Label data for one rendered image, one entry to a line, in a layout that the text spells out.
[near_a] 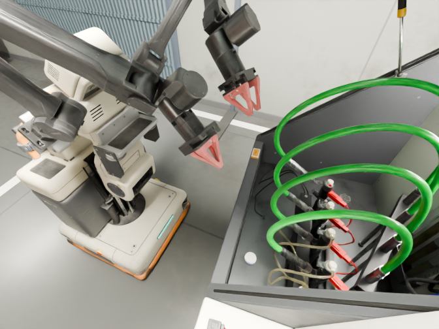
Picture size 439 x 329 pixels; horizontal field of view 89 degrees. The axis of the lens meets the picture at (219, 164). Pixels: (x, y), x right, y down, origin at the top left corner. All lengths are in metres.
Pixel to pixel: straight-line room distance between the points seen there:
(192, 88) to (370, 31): 2.07
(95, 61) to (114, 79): 0.04
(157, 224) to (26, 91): 1.10
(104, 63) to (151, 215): 1.25
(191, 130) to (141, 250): 1.12
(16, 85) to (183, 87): 0.40
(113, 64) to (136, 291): 1.48
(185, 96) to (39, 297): 1.76
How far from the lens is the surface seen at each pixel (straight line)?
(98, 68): 0.49
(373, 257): 0.65
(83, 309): 1.84
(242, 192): 0.83
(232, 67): 0.57
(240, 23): 0.56
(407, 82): 0.55
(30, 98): 0.71
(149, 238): 1.54
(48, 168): 1.37
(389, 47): 2.46
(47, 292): 2.00
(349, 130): 0.49
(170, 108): 0.51
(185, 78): 0.45
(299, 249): 0.73
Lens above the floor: 1.62
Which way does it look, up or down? 47 degrees down
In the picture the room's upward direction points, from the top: straight up
